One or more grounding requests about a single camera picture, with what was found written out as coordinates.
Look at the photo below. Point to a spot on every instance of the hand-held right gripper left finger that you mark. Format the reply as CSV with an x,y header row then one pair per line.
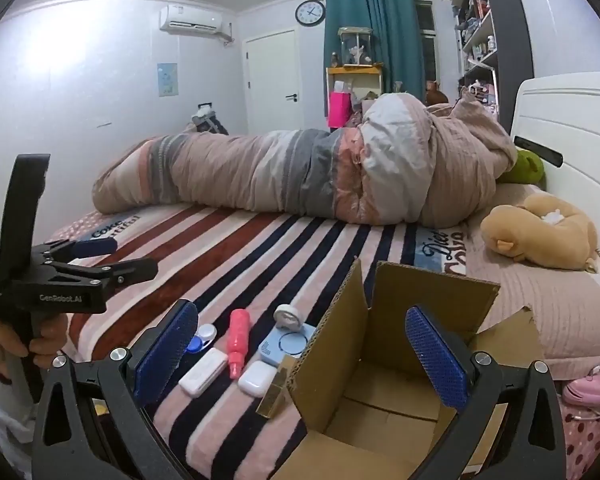
x,y
165,347

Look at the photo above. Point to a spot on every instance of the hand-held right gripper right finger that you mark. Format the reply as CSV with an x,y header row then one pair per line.
x,y
435,360

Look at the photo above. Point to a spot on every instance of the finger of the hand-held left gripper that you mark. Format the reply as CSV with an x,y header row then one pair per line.
x,y
97,246
130,270

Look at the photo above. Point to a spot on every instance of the white blue contact lens case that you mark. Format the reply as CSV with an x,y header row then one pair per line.
x,y
205,336

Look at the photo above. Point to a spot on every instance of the white rectangular case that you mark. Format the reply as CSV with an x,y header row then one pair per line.
x,y
203,372

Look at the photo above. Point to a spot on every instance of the brown cardboard box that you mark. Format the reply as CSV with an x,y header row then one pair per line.
x,y
380,410

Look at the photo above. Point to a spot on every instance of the pink spray bottle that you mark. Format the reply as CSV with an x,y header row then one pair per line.
x,y
238,335

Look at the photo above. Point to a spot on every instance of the white earbud case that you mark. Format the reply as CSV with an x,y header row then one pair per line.
x,y
256,381

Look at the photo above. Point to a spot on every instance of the gold rectangular box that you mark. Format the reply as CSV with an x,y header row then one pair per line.
x,y
275,392

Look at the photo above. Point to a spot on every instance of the light blue square case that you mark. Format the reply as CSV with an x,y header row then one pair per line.
x,y
285,346

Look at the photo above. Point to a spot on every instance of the person's left forearm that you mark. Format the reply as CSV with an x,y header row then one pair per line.
x,y
2,420

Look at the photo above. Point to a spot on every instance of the person's left hand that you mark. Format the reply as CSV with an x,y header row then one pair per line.
x,y
50,342

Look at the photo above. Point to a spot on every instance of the striped printed blanket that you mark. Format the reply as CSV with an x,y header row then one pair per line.
x,y
220,270

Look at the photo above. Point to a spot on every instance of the pink ribbed pillow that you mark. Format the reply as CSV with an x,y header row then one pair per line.
x,y
560,305

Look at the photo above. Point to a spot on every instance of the pink plush slipper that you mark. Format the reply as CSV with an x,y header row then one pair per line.
x,y
587,387

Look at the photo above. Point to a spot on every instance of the brown plush toy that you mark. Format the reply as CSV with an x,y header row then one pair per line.
x,y
540,240

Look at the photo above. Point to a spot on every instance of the grey black bag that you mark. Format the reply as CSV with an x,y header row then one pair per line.
x,y
207,120

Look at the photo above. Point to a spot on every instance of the pink dotted cloth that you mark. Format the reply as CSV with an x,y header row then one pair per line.
x,y
587,440

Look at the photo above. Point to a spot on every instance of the rolled pink grey comforter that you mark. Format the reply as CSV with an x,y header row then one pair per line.
x,y
280,170

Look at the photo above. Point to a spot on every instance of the green plush toy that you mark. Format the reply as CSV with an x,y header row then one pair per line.
x,y
527,167

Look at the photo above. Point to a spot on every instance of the white door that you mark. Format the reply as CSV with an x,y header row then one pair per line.
x,y
275,85

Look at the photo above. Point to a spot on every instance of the white air conditioner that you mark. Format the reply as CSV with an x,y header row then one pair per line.
x,y
192,17

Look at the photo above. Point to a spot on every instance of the pink gift bag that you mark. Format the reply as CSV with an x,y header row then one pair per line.
x,y
339,110

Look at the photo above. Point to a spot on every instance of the small brown stuffed toy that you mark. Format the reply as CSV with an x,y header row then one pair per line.
x,y
435,94

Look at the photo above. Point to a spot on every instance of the white bed headboard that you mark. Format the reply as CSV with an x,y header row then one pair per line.
x,y
565,120

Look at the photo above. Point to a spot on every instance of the yellow white shelf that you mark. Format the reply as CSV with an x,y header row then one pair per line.
x,y
355,71

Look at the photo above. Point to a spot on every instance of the glass display case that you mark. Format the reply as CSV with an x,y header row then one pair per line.
x,y
356,47

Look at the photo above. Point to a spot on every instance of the window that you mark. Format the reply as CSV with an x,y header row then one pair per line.
x,y
426,40

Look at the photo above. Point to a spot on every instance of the teal curtain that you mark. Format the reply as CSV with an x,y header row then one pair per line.
x,y
392,40

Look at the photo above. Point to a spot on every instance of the dark tall bookshelf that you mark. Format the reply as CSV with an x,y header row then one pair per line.
x,y
505,35

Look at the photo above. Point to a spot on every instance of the light blue wall poster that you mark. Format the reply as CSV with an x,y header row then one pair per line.
x,y
167,80

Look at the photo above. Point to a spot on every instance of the round black wall clock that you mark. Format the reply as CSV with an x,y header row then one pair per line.
x,y
310,13

